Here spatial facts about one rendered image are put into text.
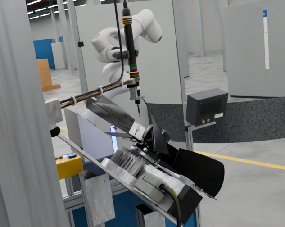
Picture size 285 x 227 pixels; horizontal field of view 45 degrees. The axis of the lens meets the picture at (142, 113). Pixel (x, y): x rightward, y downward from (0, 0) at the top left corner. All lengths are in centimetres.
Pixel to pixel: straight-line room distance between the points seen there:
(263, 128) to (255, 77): 451
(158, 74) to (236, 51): 444
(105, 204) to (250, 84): 677
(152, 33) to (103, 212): 111
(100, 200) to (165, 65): 258
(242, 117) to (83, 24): 175
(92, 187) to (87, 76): 213
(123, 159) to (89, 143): 76
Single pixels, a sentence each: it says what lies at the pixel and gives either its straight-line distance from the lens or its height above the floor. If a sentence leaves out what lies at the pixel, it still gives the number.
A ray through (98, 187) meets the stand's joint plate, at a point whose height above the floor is 110.
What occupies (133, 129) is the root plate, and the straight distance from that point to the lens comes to 153.
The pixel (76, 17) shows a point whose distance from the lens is 338.
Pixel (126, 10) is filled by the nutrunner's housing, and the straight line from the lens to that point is 155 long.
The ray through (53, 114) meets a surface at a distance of 106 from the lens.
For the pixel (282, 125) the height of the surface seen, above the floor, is 68.
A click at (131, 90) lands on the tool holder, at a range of 155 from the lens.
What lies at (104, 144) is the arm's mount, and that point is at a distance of 223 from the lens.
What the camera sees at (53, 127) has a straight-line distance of 109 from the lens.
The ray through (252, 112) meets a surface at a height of 84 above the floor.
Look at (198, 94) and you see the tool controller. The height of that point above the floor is 124.
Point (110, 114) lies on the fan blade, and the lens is 150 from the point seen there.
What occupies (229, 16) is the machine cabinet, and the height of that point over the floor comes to 182.
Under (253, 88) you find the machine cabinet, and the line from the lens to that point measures 796.
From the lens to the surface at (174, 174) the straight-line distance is 142.
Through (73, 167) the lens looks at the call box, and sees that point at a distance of 187.
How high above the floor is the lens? 166
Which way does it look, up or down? 13 degrees down
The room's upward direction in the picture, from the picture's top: 7 degrees counter-clockwise
